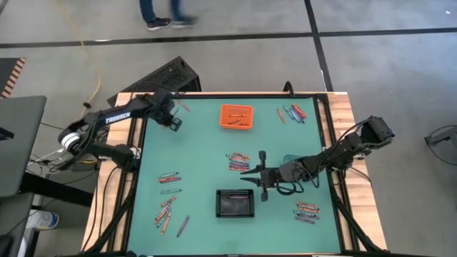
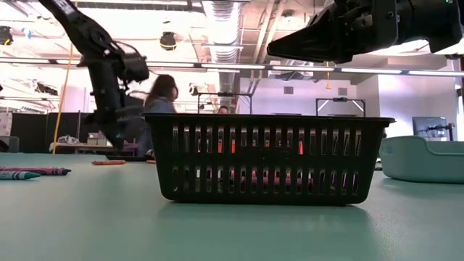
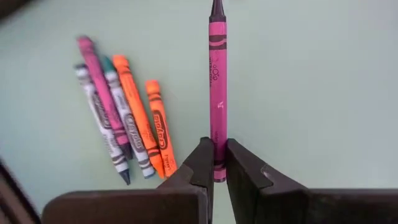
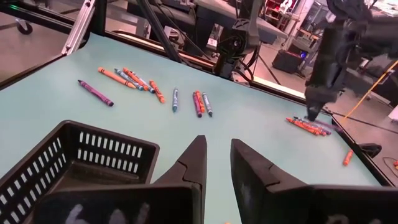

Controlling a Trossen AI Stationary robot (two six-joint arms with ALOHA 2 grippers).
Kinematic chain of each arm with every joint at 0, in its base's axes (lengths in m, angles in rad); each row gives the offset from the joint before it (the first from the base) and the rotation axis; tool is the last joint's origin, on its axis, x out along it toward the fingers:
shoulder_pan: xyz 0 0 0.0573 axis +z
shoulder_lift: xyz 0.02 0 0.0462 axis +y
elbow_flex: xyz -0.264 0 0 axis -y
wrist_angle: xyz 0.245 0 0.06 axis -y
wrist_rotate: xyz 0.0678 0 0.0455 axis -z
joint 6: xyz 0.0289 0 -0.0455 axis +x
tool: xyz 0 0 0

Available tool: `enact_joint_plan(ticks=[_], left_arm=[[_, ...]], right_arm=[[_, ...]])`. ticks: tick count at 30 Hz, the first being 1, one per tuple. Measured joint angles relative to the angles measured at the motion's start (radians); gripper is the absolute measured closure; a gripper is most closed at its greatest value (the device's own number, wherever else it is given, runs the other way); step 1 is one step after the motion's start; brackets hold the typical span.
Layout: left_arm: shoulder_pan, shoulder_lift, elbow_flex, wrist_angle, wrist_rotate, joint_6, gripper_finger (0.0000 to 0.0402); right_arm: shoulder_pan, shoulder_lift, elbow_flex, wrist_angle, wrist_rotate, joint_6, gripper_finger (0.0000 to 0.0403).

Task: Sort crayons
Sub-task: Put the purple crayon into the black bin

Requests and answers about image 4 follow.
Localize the black perforated case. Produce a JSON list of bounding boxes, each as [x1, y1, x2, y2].
[[272, 49, 304, 75]]

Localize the silver aluminium rail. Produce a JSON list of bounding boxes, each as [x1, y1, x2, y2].
[[61, 0, 96, 56]]

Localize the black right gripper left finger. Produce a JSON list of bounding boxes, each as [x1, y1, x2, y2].
[[34, 135, 208, 224]]

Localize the orange crayon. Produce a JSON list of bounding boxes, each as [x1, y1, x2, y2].
[[98, 67, 137, 90], [343, 149, 354, 167], [195, 90, 206, 113], [285, 117, 321, 136], [123, 67, 149, 91], [149, 79, 166, 105]]

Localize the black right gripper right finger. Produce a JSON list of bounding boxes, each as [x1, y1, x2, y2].
[[230, 138, 398, 224]]

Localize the grey desk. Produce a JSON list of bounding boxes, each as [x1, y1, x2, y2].
[[174, 0, 289, 44]]

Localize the black caster wheel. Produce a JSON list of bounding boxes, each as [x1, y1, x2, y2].
[[15, 18, 34, 35]]

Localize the yellow cable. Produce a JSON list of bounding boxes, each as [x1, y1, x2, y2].
[[340, 60, 398, 121]]

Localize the small black clamp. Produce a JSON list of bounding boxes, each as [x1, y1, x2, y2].
[[357, 142, 382, 159]]

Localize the black plastic basket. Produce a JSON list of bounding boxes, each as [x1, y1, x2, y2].
[[0, 119, 160, 224]]

